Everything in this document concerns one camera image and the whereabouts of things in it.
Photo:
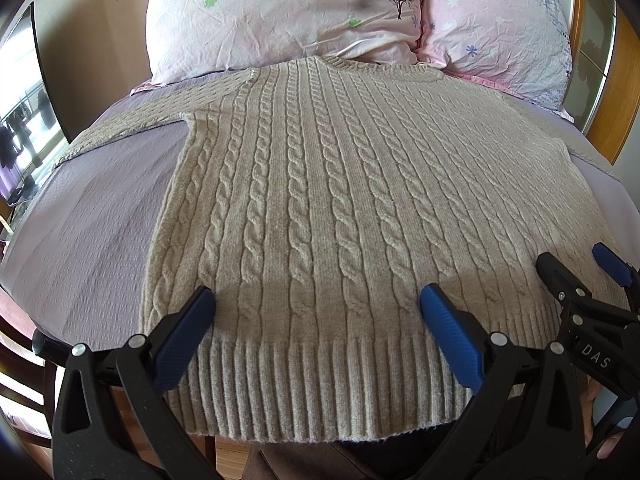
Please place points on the beige cable knit sweater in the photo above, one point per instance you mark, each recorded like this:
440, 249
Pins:
316, 198

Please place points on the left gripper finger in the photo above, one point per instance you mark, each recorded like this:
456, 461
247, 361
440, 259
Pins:
562, 284
622, 273

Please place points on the pink floral right pillow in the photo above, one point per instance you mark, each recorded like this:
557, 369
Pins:
519, 47

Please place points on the wooden headboard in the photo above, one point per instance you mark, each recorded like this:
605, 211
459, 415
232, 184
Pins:
603, 95

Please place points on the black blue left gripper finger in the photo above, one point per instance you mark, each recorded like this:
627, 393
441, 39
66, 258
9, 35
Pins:
524, 419
112, 420

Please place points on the white floral left pillow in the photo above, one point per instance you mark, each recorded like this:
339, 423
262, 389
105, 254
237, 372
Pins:
189, 38

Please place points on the dark framed window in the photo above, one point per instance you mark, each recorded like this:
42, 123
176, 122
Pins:
31, 135

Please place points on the person's hand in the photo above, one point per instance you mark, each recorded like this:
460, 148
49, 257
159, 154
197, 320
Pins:
606, 417

